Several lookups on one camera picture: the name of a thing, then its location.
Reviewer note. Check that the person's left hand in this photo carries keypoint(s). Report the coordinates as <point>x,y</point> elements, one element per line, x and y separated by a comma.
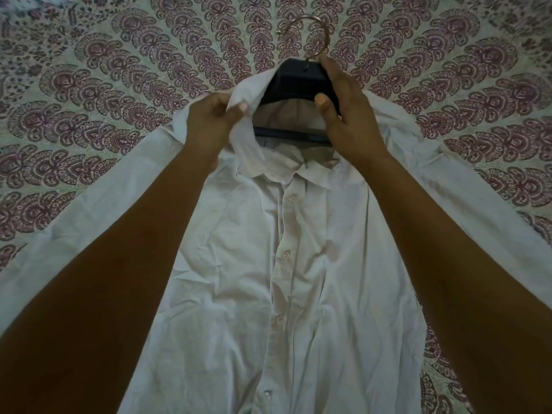
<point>209,124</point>

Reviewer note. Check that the person's right hand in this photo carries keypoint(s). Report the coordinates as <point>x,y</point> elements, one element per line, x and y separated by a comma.
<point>351,120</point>

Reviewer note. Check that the person's right thumb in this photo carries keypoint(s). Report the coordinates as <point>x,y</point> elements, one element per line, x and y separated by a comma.
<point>325,111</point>

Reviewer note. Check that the person's left thumb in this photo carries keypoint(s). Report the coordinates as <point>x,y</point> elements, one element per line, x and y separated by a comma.
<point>236,113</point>

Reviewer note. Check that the black hanger with gold hook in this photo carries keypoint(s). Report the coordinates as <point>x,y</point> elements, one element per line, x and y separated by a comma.
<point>297,84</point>

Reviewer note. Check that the white button-up shirt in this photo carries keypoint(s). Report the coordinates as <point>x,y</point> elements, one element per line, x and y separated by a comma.
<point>302,262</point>

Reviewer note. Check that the person's left forearm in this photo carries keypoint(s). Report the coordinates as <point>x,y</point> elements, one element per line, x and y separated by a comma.
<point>92,293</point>

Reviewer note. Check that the person's right forearm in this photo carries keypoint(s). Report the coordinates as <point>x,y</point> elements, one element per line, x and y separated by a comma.
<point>463,293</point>

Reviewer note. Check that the patterned mandala bedsheet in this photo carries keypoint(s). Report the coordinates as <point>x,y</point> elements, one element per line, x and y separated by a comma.
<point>108,81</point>

